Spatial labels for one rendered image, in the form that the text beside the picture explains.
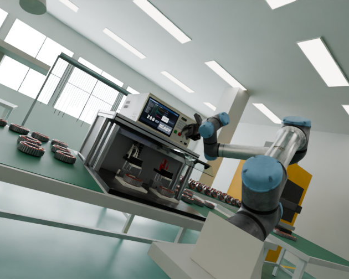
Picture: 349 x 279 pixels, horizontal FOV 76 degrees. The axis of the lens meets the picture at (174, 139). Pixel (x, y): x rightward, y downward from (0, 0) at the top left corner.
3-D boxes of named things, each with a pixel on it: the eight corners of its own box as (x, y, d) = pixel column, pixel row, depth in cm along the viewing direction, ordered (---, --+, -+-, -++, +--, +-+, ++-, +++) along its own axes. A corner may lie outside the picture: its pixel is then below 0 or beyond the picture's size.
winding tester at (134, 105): (186, 148, 159) (198, 123, 161) (135, 122, 136) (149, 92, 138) (161, 140, 192) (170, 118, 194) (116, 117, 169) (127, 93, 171)
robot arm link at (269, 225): (265, 249, 72) (283, 224, 80) (268, 218, 66) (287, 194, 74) (232, 230, 80) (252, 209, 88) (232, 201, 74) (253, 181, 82)
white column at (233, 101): (197, 218, 534) (250, 96, 564) (184, 214, 510) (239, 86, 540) (185, 210, 576) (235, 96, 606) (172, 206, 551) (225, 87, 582)
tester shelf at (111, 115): (197, 160, 163) (200, 155, 163) (113, 119, 126) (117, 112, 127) (167, 149, 200) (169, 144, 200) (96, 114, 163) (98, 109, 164)
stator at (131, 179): (143, 189, 125) (146, 182, 125) (126, 183, 119) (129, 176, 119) (135, 182, 135) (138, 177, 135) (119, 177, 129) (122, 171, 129)
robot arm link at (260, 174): (272, 221, 67) (310, 144, 104) (276, 180, 60) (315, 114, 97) (234, 206, 74) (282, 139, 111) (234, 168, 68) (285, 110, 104)
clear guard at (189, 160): (213, 177, 138) (217, 168, 139) (185, 164, 125) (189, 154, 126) (184, 164, 165) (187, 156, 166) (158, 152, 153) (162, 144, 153)
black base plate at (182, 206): (206, 222, 132) (208, 218, 132) (107, 193, 97) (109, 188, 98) (167, 194, 171) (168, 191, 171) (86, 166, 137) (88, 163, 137)
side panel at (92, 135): (87, 166, 138) (110, 119, 141) (83, 164, 137) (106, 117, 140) (80, 156, 162) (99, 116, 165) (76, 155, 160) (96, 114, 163)
